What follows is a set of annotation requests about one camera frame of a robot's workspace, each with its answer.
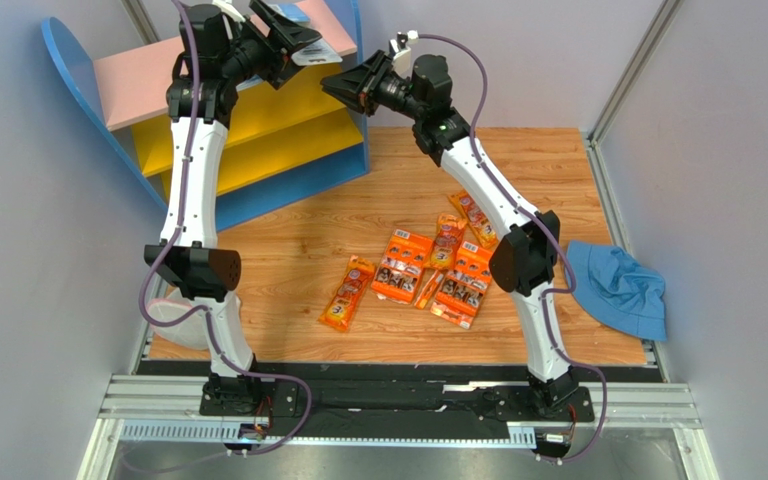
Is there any orange razor box left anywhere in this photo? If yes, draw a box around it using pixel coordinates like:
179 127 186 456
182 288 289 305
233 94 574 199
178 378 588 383
371 229 433 304

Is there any blue shelf with coloured boards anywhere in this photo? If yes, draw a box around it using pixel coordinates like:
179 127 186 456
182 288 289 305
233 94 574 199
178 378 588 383
41 1 369 230

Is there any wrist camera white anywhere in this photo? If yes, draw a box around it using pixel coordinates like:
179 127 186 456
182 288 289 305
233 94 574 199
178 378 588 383
211 0 247 23
389 30 419 75

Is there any blue bucket hat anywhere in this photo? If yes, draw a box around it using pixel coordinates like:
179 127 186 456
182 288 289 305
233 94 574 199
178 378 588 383
566 240 667 342

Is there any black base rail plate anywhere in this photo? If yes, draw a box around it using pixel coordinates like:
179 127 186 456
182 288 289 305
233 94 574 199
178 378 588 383
199 362 601 441

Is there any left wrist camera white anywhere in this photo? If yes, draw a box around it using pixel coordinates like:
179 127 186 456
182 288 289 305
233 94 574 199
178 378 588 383
211 0 247 23

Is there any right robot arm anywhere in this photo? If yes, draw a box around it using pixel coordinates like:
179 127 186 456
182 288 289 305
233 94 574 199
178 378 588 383
320 51 580 417

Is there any white plastic bag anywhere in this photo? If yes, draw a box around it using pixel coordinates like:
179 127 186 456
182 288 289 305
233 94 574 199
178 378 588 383
146 297 244 352

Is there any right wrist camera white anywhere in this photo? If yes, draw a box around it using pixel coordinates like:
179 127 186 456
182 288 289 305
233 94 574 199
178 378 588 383
389 30 419 75

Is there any orange bic razor bag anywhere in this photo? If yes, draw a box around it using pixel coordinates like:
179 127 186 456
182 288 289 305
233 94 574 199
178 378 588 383
318 255 376 332
448 190 498 250
426 213 467 270

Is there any blue Gillette razor blister pack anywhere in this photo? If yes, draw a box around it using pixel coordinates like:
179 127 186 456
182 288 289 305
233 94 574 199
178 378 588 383
268 1 357 66

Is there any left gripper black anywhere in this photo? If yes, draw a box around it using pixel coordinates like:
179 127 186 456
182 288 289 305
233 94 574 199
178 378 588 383
220 0 322 90

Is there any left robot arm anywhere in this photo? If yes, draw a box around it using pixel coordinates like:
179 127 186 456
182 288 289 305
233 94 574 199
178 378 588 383
139 1 322 416

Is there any small orange razor pack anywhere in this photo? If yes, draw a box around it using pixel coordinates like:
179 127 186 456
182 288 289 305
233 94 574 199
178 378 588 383
414 270 446 310

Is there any orange razor box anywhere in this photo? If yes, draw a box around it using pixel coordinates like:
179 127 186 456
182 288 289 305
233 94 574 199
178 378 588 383
371 229 433 304
430 241 493 330

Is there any orange razor box right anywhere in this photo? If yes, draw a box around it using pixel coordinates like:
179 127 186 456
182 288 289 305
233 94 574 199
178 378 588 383
430 241 493 330

